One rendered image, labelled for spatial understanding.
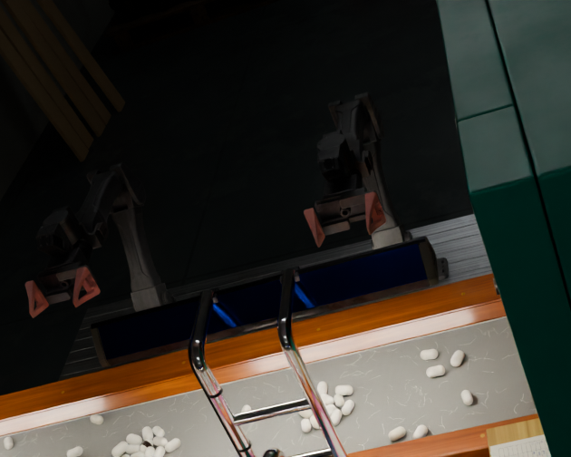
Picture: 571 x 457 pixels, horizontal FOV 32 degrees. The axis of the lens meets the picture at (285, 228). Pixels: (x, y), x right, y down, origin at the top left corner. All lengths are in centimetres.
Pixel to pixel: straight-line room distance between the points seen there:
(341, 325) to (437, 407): 33
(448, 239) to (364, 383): 55
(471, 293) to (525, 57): 155
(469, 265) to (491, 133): 184
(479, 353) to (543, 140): 152
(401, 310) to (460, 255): 32
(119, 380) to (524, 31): 181
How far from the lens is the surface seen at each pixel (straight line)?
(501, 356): 196
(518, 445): 174
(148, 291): 241
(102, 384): 231
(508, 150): 48
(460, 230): 245
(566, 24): 58
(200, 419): 211
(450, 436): 181
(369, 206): 182
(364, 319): 212
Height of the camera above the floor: 203
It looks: 30 degrees down
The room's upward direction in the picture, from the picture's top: 24 degrees counter-clockwise
